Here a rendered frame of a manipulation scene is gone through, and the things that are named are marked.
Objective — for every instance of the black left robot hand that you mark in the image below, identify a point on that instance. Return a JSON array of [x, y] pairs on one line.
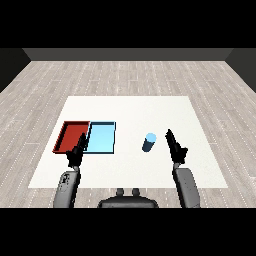
[[76, 154]]

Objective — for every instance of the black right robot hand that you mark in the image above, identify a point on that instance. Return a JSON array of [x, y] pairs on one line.
[[176, 151]]

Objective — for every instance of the red shallow open box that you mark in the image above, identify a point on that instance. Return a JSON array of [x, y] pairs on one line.
[[71, 136]]

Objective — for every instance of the small blue can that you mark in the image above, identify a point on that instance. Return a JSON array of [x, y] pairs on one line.
[[149, 142]]

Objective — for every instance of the light blue shallow open box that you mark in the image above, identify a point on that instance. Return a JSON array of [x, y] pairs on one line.
[[101, 137]]

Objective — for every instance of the dark grey robot body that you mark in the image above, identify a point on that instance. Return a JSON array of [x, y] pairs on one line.
[[127, 200]]

